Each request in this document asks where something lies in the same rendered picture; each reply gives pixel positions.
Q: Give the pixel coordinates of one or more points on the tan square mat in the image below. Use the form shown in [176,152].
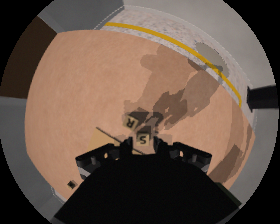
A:
[100,138]

